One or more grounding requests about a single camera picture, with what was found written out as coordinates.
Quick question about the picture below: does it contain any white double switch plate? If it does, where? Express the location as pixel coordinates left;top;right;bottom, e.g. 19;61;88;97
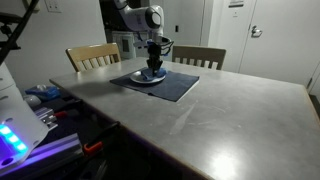
44;0;63;14

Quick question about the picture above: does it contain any silver door lever handle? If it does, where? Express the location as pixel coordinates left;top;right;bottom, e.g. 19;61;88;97
250;25;264;38

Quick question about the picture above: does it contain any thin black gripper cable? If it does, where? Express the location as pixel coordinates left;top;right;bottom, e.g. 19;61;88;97
154;35;175;56

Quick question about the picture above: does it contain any dark blue placemat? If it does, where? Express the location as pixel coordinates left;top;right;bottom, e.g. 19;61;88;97
109;68;201;103

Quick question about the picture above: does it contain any dark wooden chair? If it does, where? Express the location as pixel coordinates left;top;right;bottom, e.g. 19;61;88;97
171;44;228;71

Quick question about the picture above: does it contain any white door sign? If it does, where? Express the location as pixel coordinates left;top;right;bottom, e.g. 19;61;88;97
228;0;245;8

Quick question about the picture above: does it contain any white door with lever handle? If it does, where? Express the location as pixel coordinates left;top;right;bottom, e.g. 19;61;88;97
238;0;320;86

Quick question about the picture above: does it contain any black clamp with red handle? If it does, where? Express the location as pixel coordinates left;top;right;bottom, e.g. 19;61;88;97
53;99;84;119
82;120;122;158

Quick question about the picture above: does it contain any white round plate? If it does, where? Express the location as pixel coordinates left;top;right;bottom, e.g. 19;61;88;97
129;69;167;85

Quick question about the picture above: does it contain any short aluminium profile block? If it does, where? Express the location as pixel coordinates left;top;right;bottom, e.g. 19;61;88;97
33;106;58;132

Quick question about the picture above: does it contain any light wooden chair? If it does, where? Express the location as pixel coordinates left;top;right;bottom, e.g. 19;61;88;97
65;42;122;73

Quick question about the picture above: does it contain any white device with blue light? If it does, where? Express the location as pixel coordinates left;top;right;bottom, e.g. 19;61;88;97
0;132;84;179

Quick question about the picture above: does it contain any small white round object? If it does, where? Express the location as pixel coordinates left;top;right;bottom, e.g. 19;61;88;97
22;94;42;108

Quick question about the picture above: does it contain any blue tissue pack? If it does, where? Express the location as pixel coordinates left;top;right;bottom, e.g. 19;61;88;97
24;84;62;102

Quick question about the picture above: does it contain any blue microfibre cloth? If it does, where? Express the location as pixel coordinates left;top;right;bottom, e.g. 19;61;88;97
139;67;168;83

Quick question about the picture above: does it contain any black camera on stand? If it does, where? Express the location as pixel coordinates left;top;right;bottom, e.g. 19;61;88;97
0;12;22;51

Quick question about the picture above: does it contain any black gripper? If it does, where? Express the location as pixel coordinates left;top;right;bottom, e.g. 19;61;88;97
146;44;165;76

